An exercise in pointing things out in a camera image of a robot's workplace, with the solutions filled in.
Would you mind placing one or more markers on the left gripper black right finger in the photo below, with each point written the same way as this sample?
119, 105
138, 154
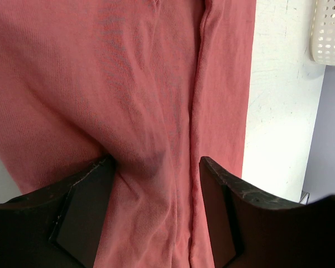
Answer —
249, 227

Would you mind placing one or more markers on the pink t-shirt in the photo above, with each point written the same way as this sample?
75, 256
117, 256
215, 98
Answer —
155, 84

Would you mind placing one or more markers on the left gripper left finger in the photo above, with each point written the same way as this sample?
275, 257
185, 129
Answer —
59, 225

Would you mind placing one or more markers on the white perforated plastic basket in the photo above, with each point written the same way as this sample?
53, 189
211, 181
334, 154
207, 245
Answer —
322, 37

